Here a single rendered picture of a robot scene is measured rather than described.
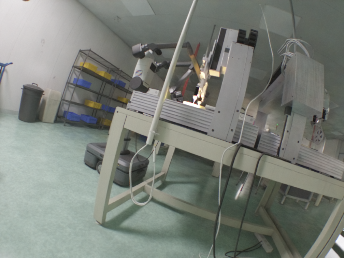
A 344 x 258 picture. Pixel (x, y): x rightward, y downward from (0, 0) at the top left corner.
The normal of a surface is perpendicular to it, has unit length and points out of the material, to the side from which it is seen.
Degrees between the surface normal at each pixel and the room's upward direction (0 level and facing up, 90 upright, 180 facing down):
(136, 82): 90
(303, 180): 90
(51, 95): 88
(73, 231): 0
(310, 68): 90
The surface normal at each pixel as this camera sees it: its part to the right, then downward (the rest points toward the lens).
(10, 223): 0.31, -0.95
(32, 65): 0.91, 0.30
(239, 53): -0.29, -0.07
